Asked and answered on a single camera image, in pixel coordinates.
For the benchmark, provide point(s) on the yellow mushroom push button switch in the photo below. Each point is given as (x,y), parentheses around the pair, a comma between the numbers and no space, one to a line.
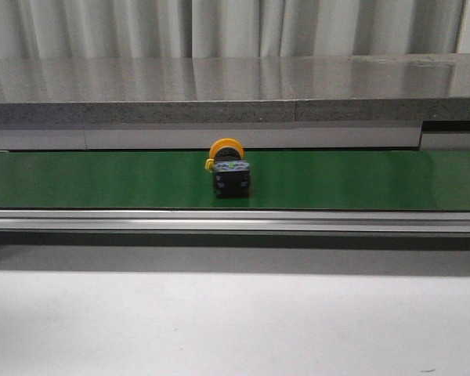
(231,173)

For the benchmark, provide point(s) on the grey panel under counter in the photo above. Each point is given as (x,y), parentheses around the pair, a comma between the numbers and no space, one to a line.
(428,135)

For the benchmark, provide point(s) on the green conveyor belt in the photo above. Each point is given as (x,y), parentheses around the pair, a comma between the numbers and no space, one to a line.
(380,180)

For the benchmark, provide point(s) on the grey stone counter slab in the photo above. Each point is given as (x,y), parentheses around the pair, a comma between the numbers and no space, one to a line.
(104,91)

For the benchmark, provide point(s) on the white pleated curtain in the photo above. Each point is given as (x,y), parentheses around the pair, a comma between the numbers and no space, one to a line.
(201,29)

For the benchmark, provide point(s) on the aluminium conveyor front rail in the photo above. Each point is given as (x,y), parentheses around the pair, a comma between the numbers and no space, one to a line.
(430,222)

